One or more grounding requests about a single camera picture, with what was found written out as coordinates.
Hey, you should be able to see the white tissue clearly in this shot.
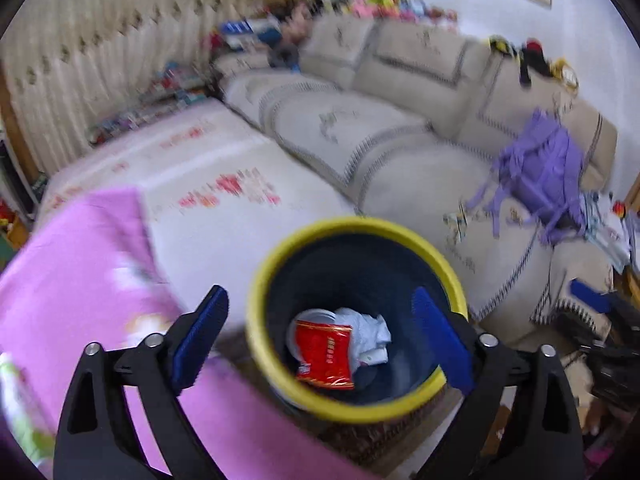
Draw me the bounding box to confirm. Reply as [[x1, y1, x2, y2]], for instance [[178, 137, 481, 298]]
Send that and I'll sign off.
[[335, 308, 392, 372]]

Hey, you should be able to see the red snack wrapper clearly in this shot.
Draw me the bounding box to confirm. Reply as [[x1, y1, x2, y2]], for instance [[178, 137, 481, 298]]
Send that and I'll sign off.
[[294, 321, 355, 390]]

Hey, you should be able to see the white round container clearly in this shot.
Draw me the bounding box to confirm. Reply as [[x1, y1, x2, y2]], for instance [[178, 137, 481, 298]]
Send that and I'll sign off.
[[285, 308, 342, 361]]

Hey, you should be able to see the yellow rimmed blue trash bin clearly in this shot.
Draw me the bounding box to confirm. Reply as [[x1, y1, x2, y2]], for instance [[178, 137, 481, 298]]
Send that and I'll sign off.
[[246, 217, 469, 424]]

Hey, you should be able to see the pink floral tablecloth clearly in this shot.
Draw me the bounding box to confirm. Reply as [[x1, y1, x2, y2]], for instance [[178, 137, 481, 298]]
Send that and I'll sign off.
[[1, 188, 366, 479]]

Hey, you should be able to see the purple backpack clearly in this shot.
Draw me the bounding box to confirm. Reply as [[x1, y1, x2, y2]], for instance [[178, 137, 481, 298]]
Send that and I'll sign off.
[[464, 108, 587, 245]]

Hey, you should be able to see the white floral bedspread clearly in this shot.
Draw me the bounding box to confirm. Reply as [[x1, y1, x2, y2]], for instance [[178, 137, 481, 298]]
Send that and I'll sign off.
[[36, 101, 354, 324]]

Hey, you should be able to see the beige sofa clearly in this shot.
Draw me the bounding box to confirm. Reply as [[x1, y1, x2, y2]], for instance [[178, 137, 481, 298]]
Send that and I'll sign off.
[[213, 15, 617, 342]]

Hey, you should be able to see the beige patterned curtain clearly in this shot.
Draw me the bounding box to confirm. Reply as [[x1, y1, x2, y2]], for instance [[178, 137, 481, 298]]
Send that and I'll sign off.
[[1, 0, 262, 174]]

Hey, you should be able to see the plush toys pile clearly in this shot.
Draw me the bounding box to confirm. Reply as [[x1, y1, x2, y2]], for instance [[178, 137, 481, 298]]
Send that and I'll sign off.
[[324, 0, 459, 29]]

